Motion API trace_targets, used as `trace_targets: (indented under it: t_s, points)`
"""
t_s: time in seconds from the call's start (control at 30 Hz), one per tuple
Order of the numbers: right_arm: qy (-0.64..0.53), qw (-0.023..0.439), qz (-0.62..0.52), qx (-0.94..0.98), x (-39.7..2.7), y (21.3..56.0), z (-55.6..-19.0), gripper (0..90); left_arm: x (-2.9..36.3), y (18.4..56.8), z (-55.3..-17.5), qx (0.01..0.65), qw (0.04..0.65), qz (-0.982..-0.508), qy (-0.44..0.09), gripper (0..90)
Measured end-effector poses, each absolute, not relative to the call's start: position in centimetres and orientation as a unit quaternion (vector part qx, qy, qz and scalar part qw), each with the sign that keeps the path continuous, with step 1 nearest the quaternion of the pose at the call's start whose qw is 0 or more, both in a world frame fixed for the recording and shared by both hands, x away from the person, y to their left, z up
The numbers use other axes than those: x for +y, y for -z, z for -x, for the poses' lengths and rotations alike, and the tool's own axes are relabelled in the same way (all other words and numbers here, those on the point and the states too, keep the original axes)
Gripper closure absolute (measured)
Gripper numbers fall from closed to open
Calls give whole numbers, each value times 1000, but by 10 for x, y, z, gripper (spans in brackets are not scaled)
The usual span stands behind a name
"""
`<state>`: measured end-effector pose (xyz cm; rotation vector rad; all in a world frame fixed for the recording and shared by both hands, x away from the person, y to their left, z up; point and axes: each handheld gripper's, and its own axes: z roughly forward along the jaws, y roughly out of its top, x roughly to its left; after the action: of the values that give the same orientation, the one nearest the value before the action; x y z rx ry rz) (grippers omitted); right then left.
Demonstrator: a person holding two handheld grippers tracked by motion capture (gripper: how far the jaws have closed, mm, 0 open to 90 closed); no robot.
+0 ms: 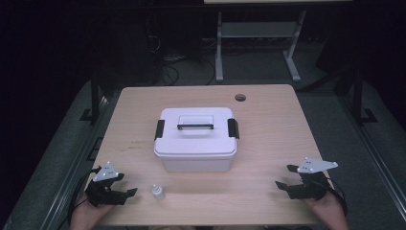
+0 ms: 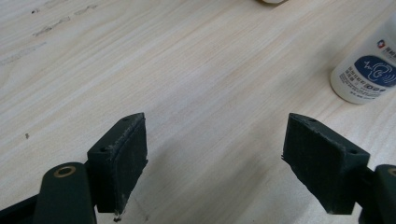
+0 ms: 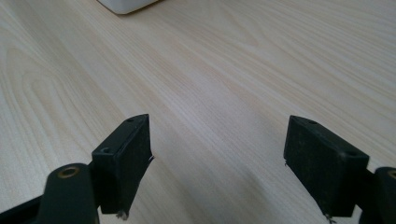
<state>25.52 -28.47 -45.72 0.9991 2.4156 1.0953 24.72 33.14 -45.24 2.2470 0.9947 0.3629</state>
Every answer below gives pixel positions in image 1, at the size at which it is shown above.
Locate black rail bracket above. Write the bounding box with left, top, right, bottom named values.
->
left=85, top=137, right=103, bottom=162

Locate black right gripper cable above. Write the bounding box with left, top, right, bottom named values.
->
left=325, top=182, right=350, bottom=219

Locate small white dropper bottle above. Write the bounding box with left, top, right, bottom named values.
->
left=150, top=183, right=166, bottom=201

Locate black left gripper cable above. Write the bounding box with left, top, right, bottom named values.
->
left=65, top=166, right=103, bottom=229

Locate person's right hand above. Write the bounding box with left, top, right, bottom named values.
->
left=305, top=191, right=350, bottom=230

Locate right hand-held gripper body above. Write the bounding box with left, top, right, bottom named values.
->
left=288, top=156, right=339, bottom=201

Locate tangle of floor cables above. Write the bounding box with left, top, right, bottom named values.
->
left=145, top=34, right=218, bottom=86

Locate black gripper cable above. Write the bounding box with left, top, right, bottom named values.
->
left=65, top=166, right=103, bottom=229
left=325, top=182, right=350, bottom=219

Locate white box lid black handle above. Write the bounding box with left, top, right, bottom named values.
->
left=153, top=106, right=240, bottom=161

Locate grey metal framed desk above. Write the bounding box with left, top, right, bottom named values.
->
left=203, top=0, right=353, bottom=83

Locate white plastic storage box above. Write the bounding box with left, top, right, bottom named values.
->
left=160, top=155, right=235, bottom=173

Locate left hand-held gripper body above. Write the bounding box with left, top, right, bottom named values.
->
left=84, top=161, right=128, bottom=207

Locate black metal stand post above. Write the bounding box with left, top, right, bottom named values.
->
left=79, top=70, right=103, bottom=124
left=352, top=68, right=379, bottom=126

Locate aluminium floor rail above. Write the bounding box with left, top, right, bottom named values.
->
left=39, top=95, right=113, bottom=230
left=338, top=95, right=406, bottom=221

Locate person's left hand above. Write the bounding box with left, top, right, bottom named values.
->
left=69, top=195, right=114, bottom=230

